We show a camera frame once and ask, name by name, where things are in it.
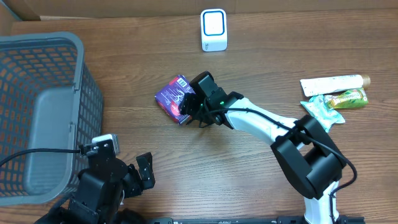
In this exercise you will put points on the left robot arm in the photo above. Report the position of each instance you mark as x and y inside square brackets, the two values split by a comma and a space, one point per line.
[102, 187]

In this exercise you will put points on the purple red packet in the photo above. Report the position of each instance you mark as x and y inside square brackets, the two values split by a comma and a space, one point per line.
[172, 95]

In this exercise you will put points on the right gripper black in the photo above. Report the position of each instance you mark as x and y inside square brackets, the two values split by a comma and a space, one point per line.
[189, 106]

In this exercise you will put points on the white barcode scanner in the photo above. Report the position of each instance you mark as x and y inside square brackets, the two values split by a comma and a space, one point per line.
[214, 32]

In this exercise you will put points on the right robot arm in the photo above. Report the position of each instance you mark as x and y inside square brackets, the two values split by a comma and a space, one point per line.
[309, 159]

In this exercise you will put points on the white tube gold cap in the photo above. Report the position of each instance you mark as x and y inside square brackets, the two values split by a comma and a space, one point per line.
[325, 85]

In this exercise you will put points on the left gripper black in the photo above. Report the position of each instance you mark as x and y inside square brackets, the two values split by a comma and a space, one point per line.
[131, 179]

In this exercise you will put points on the light blue plastic packet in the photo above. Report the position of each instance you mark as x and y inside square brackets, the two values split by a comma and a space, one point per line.
[316, 107]

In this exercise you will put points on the green yellow drink carton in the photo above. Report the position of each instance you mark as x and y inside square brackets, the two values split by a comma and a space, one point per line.
[354, 98]

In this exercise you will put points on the grey plastic basket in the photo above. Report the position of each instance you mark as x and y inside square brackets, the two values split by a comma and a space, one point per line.
[50, 104]

